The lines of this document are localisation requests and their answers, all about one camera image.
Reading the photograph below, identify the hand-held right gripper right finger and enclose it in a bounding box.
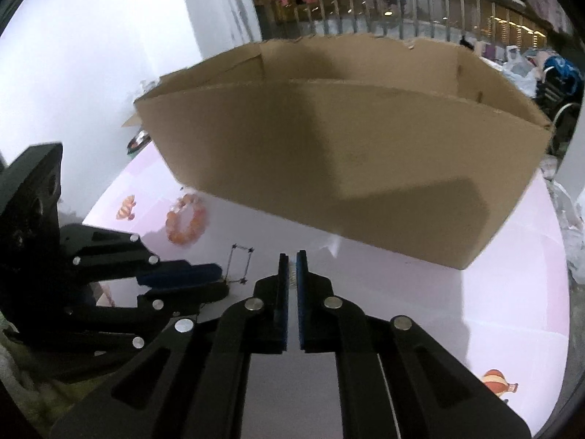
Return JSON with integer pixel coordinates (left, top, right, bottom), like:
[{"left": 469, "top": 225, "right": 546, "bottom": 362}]
[{"left": 295, "top": 250, "right": 533, "bottom": 439}]

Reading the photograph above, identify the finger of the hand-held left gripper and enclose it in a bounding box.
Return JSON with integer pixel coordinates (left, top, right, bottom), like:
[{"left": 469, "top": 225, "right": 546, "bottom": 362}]
[
  {"left": 9, "top": 282, "right": 230, "bottom": 383},
  {"left": 61, "top": 223, "right": 224, "bottom": 290}
]

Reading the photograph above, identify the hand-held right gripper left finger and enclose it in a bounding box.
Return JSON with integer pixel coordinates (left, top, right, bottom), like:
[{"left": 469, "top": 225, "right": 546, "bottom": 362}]
[{"left": 50, "top": 252, "right": 290, "bottom": 439}]

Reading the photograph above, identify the orange bead bracelet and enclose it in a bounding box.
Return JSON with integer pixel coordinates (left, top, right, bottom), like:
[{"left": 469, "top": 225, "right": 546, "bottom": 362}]
[{"left": 165, "top": 193, "right": 210, "bottom": 248}]

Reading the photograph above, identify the large cardboard box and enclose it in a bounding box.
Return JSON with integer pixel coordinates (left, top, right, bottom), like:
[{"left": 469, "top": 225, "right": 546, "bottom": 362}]
[{"left": 133, "top": 37, "right": 555, "bottom": 271}]

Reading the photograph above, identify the metal pot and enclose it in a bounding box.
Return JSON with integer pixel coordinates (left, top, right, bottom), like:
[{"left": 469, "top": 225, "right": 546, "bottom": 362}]
[{"left": 125, "top": 130, "right": 152, "bottom": 156}]

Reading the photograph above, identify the pink printed tablecloth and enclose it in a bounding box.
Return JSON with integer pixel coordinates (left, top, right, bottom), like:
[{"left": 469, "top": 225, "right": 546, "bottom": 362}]
[{"left": 82, "top": 146, "right": 572, "bottom": 439}]

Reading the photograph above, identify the white curtain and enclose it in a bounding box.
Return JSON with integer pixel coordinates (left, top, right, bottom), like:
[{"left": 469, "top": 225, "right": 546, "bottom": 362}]
[{"left": 218, "top": 0, "right": 264, "bottom": 49}]

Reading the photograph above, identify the metal balcony railing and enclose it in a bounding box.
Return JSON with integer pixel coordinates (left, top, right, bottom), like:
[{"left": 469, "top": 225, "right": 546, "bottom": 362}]
[{"left": 256, "top": 0, "right": 551, "bottom": 53}]

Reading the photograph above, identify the small white plastic bag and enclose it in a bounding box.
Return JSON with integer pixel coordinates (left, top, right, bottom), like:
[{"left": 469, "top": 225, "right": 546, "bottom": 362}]
[{"left": 502, "top": 46, "right": 536, "bottom": 98}]

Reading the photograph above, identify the wheelchair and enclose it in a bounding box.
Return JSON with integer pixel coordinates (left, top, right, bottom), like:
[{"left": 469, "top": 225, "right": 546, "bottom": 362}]
[{"left": 534, "top": 57, "right": 585, "bottom": 157}]

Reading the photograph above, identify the blue bag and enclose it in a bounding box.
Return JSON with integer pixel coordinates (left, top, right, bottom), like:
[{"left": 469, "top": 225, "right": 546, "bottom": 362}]
[{"left": 545, "top": 55, "right": 584, "bottom": 84}]

